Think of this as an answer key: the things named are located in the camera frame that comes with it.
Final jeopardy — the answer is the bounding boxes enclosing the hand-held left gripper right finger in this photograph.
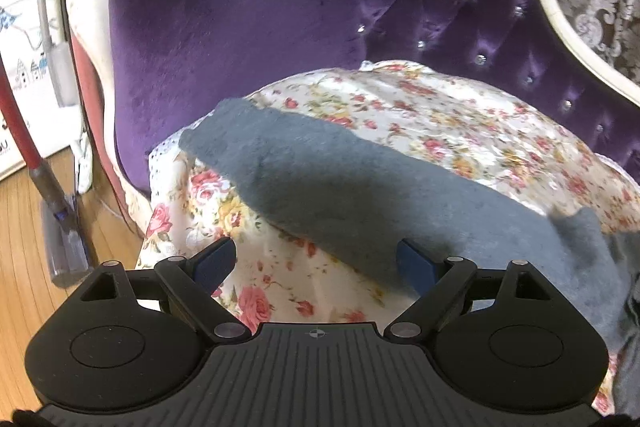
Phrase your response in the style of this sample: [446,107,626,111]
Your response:
[382,238,553,340]

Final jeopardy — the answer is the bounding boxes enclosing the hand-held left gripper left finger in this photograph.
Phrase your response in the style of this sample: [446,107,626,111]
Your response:
[79,236,249,342]

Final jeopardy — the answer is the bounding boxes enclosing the grey fuzzy garment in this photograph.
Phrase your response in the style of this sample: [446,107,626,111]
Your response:
[179,97,640,427]

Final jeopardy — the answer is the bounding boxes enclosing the floral blanket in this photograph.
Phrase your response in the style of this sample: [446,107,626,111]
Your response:
[135,59,640,418]

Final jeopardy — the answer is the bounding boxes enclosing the purple tufted sofa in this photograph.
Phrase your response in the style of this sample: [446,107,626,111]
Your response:
[67,0,640,214]

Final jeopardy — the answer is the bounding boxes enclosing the red stick vacuum cleaner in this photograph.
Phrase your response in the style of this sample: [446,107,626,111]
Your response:
[0,52,94,290]

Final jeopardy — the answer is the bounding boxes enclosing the white cable with adapter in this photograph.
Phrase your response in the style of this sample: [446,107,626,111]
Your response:
[32,0,77,108]

